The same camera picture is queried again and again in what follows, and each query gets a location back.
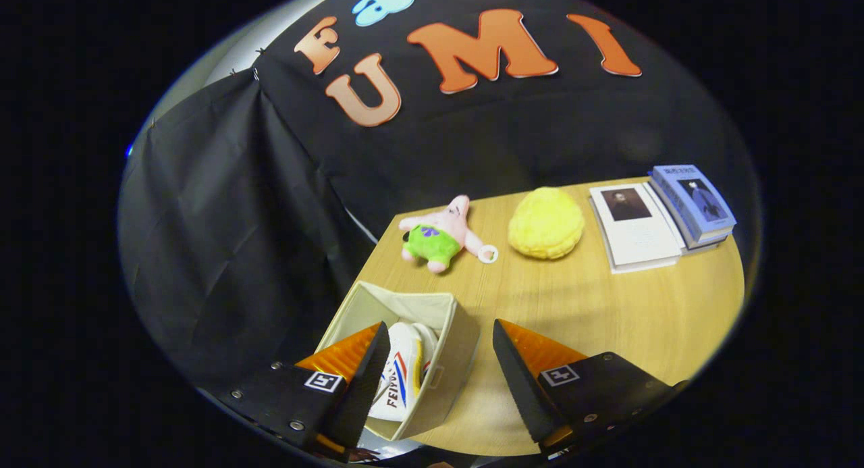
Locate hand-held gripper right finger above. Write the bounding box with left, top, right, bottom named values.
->
left=491, top=319, right=689, bottom=459

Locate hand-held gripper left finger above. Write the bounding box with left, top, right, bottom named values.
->
left=215, top=321, right=392, bottom=463

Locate beige fabric storage box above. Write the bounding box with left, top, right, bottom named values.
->
left=314, top=281, right=481, bottom=442

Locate pink starfish plush toy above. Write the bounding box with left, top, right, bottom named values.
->
left=398, top=195, right=500, bottom=274

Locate yellow bread-shaped plush toy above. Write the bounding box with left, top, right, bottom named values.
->
left=508, top=187, right=586, bottom=261

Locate white book with portrait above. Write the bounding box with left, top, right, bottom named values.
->
left=589, top=182, right=684, bottom=274

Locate blue book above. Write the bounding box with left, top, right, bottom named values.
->
left=648, top=165, right=738, bottom=251

